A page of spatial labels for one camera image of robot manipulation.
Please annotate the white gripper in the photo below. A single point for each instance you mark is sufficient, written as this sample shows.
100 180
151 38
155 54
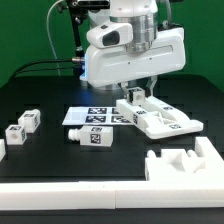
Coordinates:
107 60

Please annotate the white chair seat block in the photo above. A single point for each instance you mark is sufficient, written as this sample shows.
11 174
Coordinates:
175 165

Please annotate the flat white tagged plate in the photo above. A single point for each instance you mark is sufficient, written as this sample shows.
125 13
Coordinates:
93 116

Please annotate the white right fence bar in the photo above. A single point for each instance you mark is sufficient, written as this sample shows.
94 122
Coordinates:
210 153

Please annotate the white fence bar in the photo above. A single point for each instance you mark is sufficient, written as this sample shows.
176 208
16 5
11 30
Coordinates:
210 153
108 195

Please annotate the white front fence bar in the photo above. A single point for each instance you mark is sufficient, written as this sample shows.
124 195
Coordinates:
108 195

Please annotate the small white cube block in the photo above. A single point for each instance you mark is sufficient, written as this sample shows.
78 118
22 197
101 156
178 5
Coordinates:
15 135

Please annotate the white fence piece left edge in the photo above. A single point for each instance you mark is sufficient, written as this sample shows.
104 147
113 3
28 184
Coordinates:
2 149

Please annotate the white chair back frame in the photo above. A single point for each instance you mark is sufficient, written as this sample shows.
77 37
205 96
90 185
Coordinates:
158 119

